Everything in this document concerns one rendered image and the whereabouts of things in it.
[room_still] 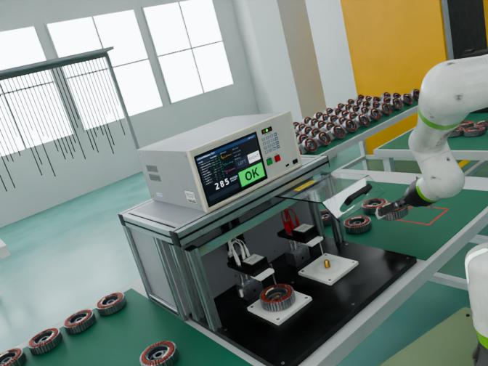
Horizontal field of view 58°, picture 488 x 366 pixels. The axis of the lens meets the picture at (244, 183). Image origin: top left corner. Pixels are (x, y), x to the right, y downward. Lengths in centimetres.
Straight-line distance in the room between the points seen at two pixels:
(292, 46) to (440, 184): 409
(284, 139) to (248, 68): 803
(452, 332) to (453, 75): 57
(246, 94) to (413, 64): 514
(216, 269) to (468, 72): 101
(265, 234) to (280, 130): 41
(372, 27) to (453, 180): 383
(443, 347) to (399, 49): 413
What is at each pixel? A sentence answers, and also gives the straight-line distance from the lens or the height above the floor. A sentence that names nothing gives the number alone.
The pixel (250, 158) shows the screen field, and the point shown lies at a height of 122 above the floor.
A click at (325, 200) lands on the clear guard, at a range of 139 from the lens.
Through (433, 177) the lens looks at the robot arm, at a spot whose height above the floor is 107.
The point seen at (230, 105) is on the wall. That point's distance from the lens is 919.
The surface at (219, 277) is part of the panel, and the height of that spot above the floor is 83.
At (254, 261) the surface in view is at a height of 92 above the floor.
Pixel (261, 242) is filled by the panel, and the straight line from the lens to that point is 169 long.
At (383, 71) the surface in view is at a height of 98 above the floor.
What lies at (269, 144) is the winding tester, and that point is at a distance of 151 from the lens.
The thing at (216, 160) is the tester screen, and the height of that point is 126.
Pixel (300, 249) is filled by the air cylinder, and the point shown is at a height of 82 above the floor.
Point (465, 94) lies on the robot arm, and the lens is 103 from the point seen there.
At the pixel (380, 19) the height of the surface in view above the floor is 151.
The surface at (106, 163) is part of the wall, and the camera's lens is 791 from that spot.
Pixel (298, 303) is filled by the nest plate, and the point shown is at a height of 78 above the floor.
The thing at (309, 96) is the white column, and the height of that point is 85.
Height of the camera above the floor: 156
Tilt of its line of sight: 16 degrees down
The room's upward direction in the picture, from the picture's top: 15 degrees counter-clockwise
